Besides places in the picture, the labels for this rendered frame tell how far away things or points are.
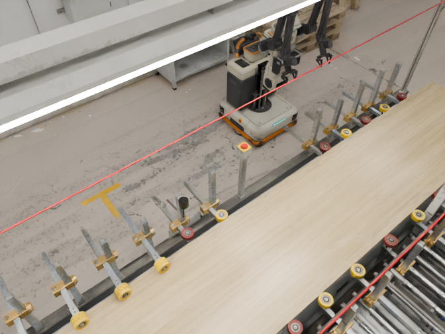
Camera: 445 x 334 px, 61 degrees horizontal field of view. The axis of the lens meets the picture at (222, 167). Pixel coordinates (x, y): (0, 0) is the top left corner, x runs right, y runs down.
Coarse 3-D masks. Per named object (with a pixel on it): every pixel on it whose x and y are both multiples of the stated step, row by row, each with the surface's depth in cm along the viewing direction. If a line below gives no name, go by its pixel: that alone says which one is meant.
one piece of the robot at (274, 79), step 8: (264, 32) 336; (272, 32) 334; (296, 32) 340; (280, 48) 342; (272, 56) 353; (272, 72) 357; (280, 72) 364; (264, 80) 372; (272, 80) 363; (280, 80) 365; (288, 80) 375; (272, 88) 368
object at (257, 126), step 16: (272, 96) 427; (224, 112) 423; (240, 112) 409; (256, 112) 409; (272, 112) 409; (288, 112) 410; (240, 128) 411; (256, 128) 393; (272, 128) 402; (256, 144) 403
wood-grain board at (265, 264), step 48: (432, 96) 329; (336, 144) 289; (384, 144) 289; (432, 144) 290; (288, 192) 258; (336, 192) 258; (384, 192) 259; (432, 192) 259; (240, 240) 233; (288, 240) 233; (336, 240) 234; (144, 288) 212; (192, 288) 212; (240, 288) 213; (288, 288) 213
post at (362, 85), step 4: (360, 84) 299; (364, 84) 298; (360, 88) 301; (364, 88) 302; (360, 92) 303; (356, 96) 308; (360, 96) 307; (356, 100) 310; (356, 104) 312; (352, 108) 317; (356, 108) 316; (352, 112) 319; (348, 124) 329
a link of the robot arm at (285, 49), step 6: (294, 12) 291; (288, 18) 291; (294, 18) 291; (288, 24) 295; (288, 30) 298; (288, 36) 301; (288, 42) 306; (282, 48) 311; (288, 48) 310; (288, 54) 315
